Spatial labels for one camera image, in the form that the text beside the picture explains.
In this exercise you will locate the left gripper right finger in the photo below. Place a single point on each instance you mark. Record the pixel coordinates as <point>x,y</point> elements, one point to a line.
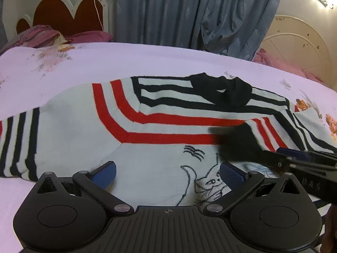
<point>241,184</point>

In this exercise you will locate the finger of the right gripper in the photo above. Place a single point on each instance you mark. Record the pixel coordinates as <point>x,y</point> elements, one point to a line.
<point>291,152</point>
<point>263,152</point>

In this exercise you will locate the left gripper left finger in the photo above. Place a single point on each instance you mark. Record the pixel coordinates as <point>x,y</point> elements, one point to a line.
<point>95,183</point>

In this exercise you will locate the striped white red black sweater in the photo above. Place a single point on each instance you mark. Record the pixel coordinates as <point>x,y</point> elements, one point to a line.
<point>167,135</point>

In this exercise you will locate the operator right hand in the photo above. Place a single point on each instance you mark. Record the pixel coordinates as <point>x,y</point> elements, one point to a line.
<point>329,236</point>

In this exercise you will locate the pink bedding on far bed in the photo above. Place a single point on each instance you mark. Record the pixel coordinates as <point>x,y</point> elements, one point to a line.
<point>264,58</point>

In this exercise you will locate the cream round footboard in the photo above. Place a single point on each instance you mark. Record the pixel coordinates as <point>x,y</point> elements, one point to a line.
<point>296,42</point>

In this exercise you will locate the pink floral bed sheet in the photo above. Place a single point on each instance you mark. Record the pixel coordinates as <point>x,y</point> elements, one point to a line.
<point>31,77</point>

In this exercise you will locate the blue-grey curtain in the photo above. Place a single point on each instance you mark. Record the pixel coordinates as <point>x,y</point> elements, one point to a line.
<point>233,28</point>

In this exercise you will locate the magenta pillow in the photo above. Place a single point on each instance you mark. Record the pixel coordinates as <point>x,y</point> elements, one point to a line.
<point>89,37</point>

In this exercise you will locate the red heart-shaped headboard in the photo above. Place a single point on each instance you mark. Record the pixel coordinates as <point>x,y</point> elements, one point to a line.
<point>66,17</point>

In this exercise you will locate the wall light fixture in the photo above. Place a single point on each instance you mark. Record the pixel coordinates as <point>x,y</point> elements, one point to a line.
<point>327,3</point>

